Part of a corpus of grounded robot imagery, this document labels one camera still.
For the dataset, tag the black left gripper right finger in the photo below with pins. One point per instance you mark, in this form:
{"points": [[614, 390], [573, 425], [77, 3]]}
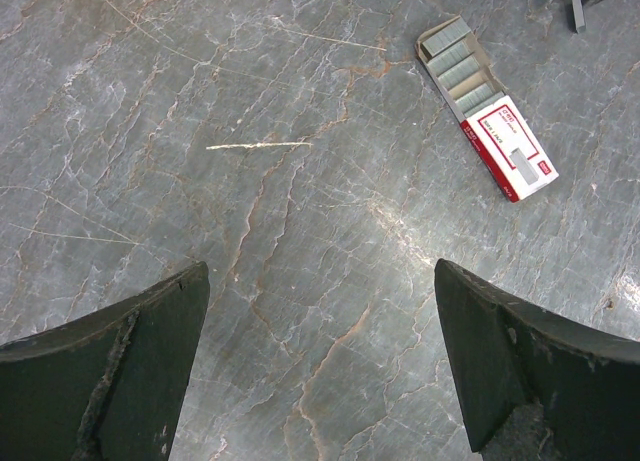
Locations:
{"points": [[520, 370]]}

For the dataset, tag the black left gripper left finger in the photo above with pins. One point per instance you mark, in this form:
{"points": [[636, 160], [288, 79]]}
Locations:
{"points": [[109, 385]]}

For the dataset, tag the silver staple strip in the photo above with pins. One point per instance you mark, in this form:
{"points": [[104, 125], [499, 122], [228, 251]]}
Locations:
{"points": [[578, 16]]}

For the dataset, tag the red white staple box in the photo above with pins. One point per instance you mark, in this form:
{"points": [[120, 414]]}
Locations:
{"points": [[487, 115]]}

